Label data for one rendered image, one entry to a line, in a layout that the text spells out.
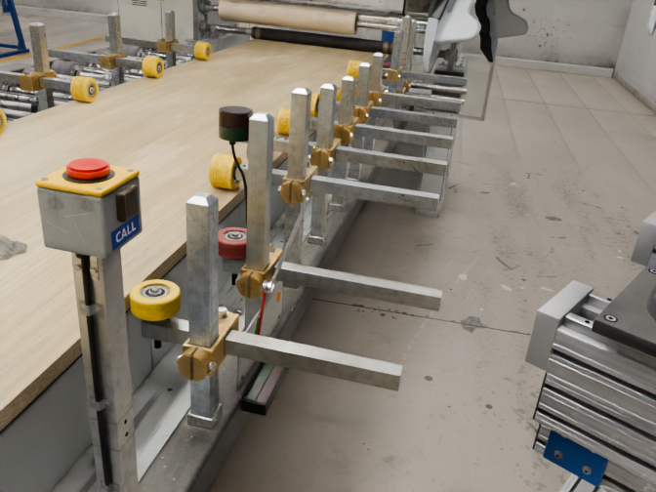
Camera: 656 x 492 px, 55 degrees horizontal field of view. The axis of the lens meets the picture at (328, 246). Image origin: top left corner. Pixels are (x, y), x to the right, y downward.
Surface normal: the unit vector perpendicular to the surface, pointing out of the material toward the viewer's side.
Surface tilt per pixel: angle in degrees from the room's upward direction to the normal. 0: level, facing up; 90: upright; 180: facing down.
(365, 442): 0
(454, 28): 57
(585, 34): 90
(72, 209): 90
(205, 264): 90
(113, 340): 90
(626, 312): 0
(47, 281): 0
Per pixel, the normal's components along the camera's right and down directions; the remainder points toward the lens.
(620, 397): -0.65, 0.29
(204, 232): -0.24, 0.40
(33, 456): 0.97, 0.17
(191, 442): 0.07, -0.90
